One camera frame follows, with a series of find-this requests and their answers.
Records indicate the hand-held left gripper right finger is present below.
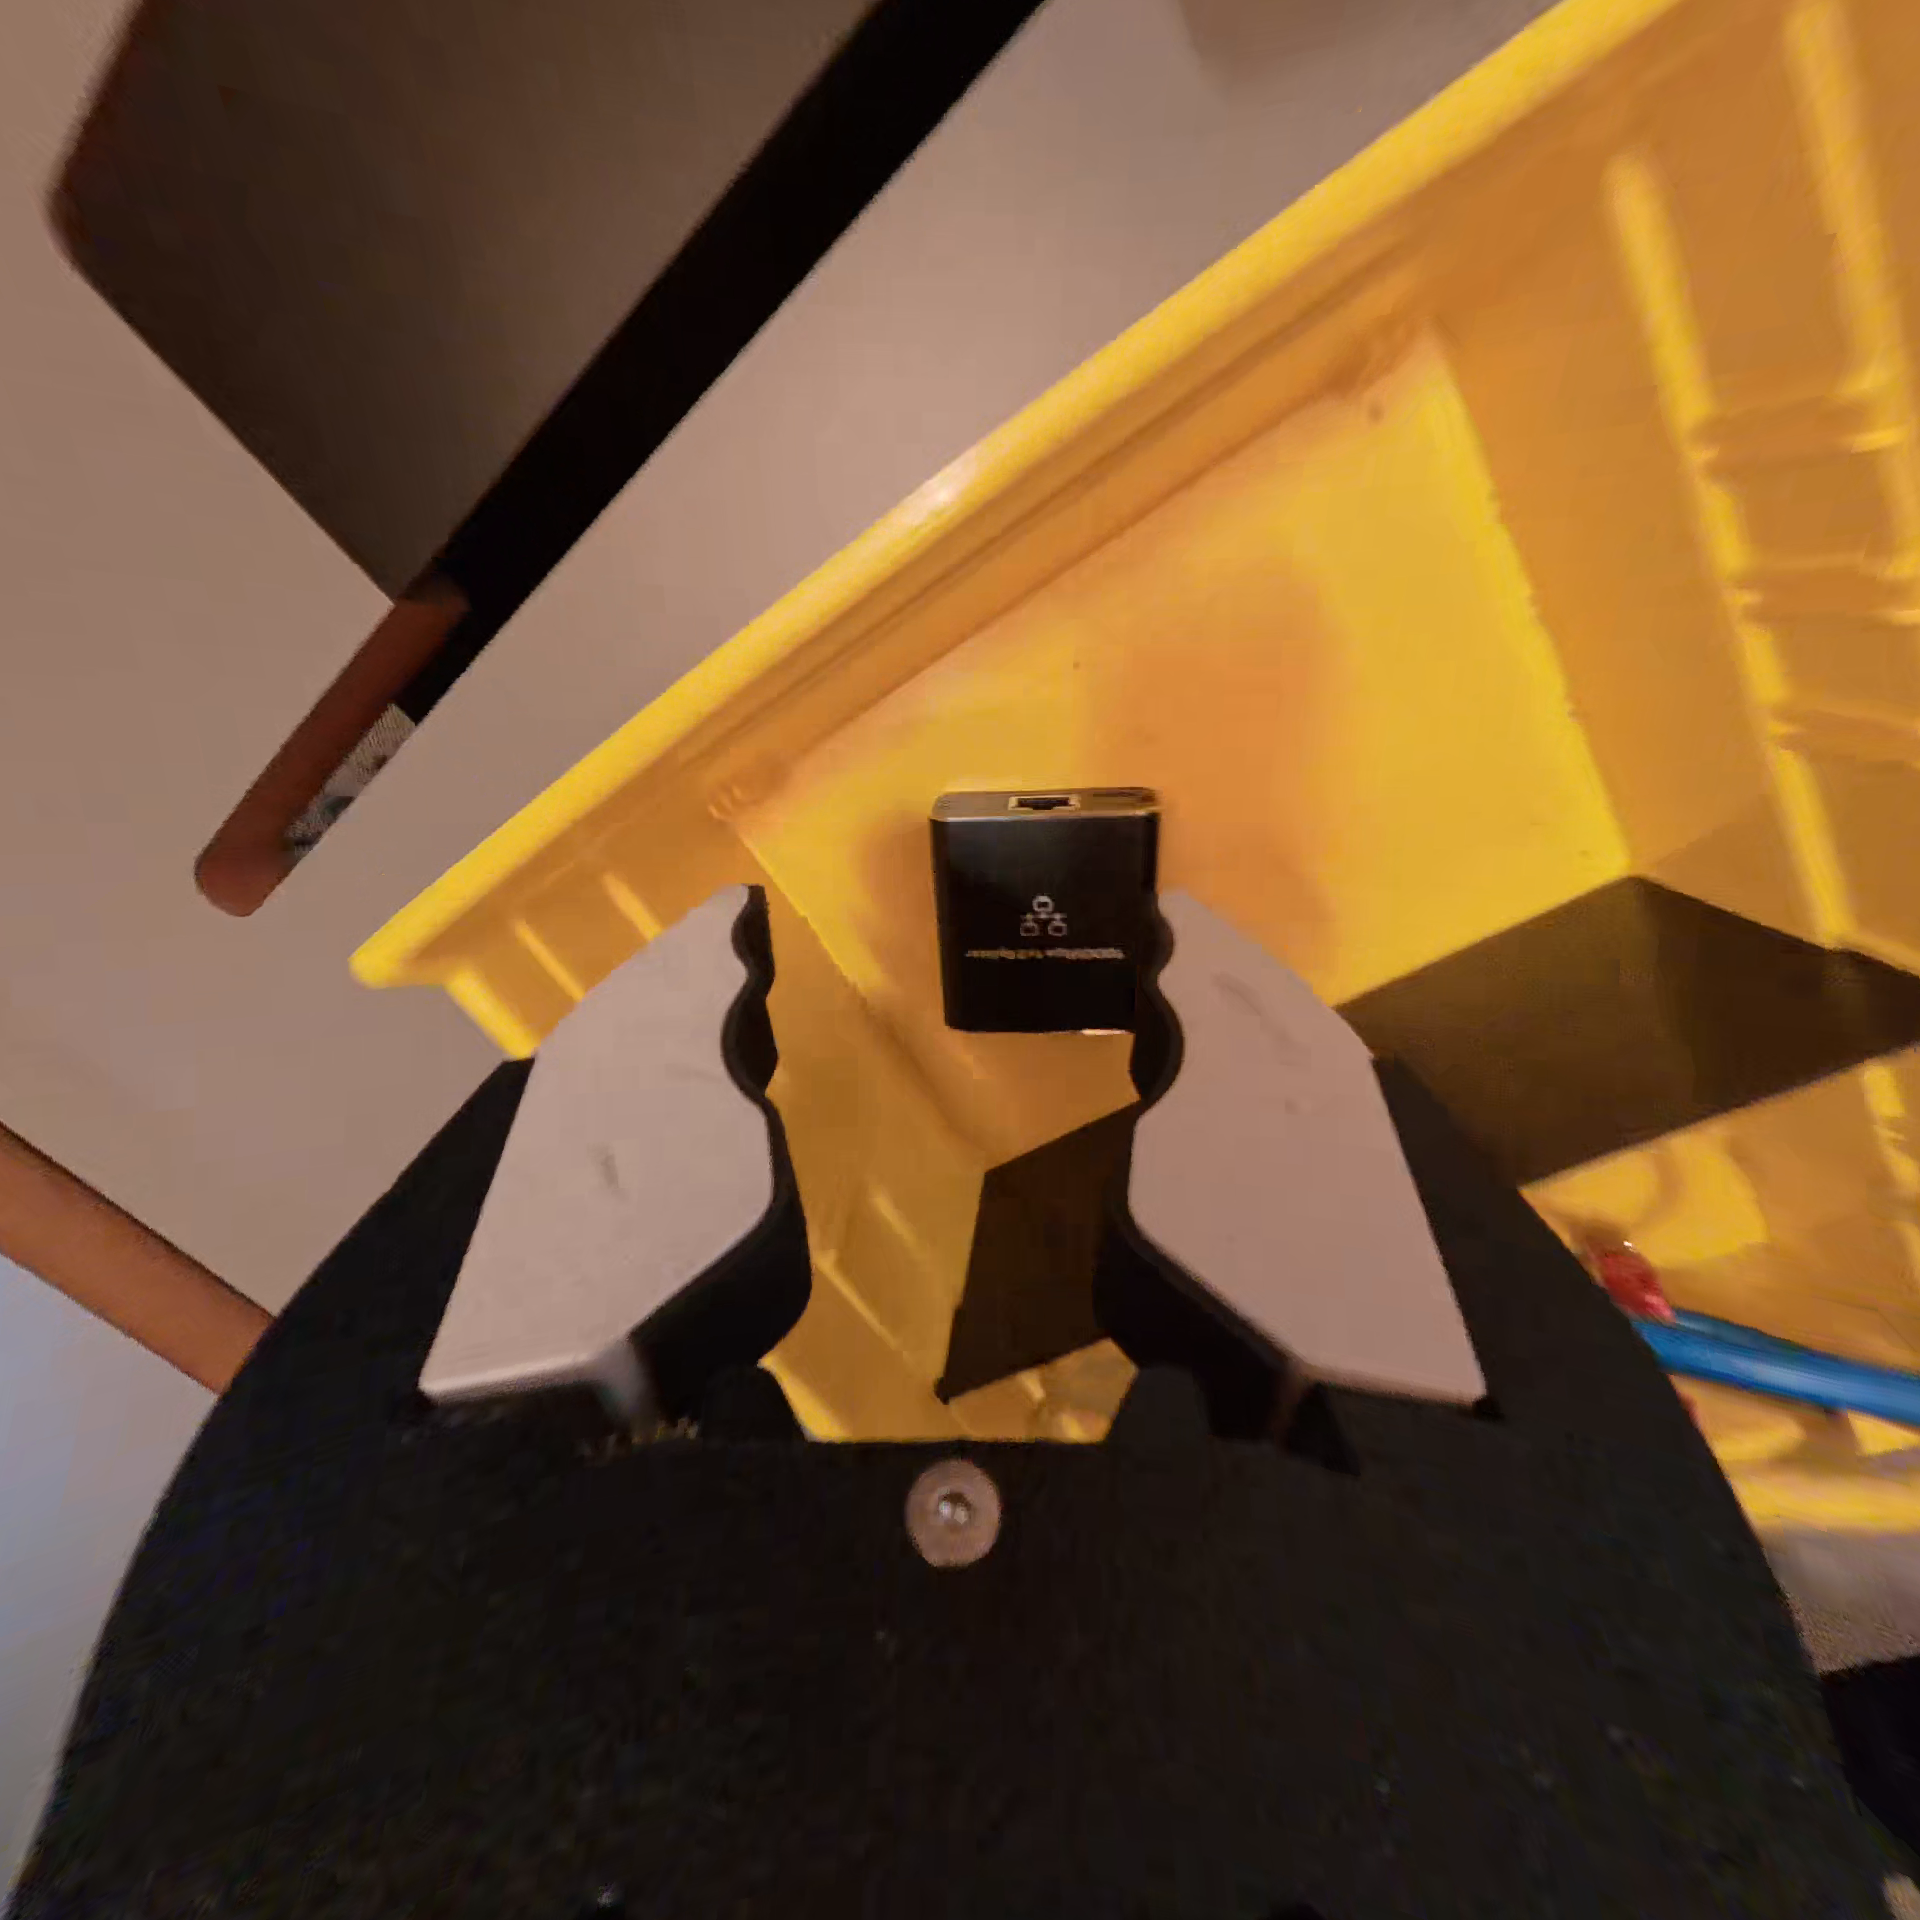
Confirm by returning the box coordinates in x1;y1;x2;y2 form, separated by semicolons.
1095;888;1491;1445

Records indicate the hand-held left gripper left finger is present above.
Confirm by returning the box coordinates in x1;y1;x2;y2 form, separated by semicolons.
416;882;817;1425

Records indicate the black network splitter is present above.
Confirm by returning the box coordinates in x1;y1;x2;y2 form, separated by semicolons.
928;787;1167;1037

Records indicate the blue network cable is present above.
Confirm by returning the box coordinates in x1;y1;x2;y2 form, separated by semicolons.
1627;1302;1920;1432

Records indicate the yellow plastic bin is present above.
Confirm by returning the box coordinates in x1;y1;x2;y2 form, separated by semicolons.
347;0;1920;1537

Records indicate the grey desk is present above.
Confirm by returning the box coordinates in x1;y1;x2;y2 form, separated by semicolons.
0;0;1593;1390

